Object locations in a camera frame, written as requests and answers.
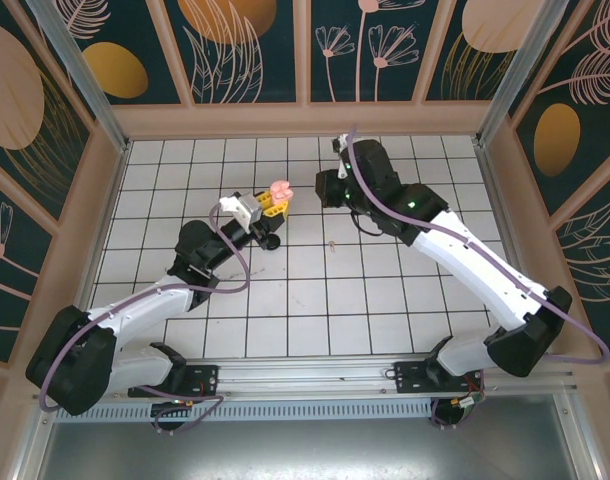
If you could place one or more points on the pink earbud charging case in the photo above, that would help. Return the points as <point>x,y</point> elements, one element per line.
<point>282,190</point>

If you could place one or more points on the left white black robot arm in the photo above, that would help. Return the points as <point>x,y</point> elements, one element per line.
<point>145,300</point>

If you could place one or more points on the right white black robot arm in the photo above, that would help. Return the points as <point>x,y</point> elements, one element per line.
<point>465,265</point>

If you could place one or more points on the grey metal sheet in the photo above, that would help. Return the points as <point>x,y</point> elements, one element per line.
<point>305,450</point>

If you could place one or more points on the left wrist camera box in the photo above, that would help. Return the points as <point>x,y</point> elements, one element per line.
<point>245,210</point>

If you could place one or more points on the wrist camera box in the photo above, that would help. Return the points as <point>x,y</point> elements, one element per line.
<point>245,210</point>
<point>340,142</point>

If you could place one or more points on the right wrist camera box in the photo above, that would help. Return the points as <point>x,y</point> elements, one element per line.
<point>340,142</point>

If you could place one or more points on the aluminium side rail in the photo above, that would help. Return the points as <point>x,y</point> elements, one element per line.
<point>497,200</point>

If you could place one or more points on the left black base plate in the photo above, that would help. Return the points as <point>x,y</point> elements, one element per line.
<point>205,375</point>

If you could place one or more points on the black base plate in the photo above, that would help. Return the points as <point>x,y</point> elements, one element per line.
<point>410,375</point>
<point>205,375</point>

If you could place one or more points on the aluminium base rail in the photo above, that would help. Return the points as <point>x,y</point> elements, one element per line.
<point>305,372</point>

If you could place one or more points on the aluminium corner post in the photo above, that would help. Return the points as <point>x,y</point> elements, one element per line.
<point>85,75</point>
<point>513,75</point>

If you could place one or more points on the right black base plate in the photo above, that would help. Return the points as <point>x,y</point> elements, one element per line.
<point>410,375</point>

